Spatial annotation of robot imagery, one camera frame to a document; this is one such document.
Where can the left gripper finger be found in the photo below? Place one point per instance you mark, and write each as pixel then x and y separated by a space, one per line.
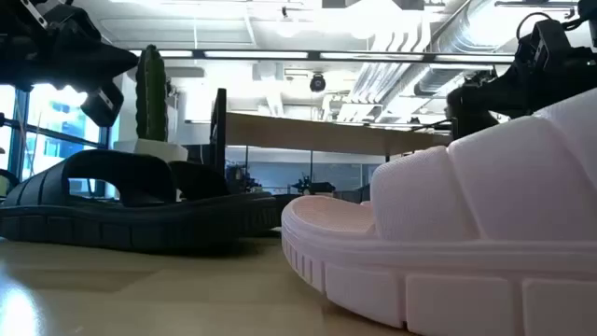
pixel 98 74
pixel 102 53

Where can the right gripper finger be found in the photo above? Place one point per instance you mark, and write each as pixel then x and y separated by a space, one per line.
pixel 473 100
pixel 476 125

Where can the pink foam slide sandal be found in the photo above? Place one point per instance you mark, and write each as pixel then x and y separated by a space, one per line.
pixel 466 210

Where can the black rubber slide sandal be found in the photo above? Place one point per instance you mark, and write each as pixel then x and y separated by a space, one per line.
pixel 196 179
pixel 140 228

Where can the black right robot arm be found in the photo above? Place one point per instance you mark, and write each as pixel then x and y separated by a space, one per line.
pixel 588 21

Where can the green cactus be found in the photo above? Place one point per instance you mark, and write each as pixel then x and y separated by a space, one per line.
pixel 151 93

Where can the overhead LED light bar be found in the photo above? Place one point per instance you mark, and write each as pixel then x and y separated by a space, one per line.
pixel 315 55

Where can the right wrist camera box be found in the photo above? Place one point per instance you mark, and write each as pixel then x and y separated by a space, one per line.
pixel 543 44

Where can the silver ceiling duct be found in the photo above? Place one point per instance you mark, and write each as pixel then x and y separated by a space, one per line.
pixel 448 37

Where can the black window frame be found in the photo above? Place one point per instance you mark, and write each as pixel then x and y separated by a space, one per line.
pixel 16 135

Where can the black overhead camera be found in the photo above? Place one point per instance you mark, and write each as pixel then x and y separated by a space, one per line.
pixel 317 83

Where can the wooden shelf black metal frame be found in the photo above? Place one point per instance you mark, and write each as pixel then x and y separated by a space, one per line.
pixel 303 135

